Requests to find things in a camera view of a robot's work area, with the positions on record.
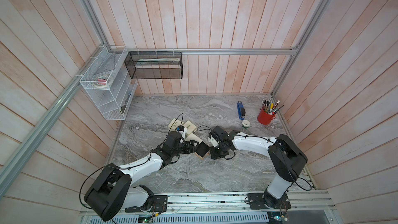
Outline cream drawer jewelry box front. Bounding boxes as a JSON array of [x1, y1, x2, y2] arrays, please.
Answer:
[[167, 118, 184, 131]]

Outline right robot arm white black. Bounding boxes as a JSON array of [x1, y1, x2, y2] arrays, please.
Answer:
[[208, 126, 308, 200]]

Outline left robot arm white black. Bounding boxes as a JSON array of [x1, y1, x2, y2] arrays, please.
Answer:
[[79, 130, 200, 222]]

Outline small tape roll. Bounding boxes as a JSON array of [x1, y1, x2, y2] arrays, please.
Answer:
[[241, 120, 250, 129]]

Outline blue stapler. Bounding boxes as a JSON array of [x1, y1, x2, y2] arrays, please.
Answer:
[[237, 101, 246, 120]]

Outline red pen cup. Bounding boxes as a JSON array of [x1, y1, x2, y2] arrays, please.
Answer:
[[257, 109, 276, 125]]

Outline pens bundle in cup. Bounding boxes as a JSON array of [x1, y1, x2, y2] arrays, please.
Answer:
[[261, 99, 283, 115]]

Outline black mesh basket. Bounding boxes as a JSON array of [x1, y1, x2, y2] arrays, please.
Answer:
[[124, 51, 183, 79]]

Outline tape roll in rack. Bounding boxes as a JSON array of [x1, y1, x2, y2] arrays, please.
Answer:
[[92, 74, 114, 89]]

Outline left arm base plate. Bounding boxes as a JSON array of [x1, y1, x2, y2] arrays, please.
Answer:
[[125, 195, 168, 214]]

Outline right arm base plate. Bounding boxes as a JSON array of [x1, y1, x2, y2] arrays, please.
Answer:
[[247, 191, 291, 209]]

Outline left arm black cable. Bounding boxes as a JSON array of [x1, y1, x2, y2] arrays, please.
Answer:
[[78, 112, 184, 224]]

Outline white wire shelf rack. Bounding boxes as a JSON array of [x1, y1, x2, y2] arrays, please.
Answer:
[[80, 46, 137, 120]]

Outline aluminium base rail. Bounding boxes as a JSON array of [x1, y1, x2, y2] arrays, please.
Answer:
[[79, 189, 336, 217]]

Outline aluminium frame horizontal bar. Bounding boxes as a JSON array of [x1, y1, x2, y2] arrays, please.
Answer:
[[110, 46, 299, 56]]

